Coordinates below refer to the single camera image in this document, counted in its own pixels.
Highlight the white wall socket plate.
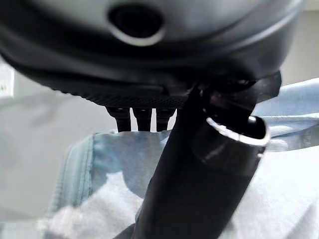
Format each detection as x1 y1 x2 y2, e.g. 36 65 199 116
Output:
0 63 15 98

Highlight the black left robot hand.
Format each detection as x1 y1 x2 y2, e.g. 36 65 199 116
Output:
0 0 306 239

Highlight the light blue garment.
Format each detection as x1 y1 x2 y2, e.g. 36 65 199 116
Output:
37 77 319 239

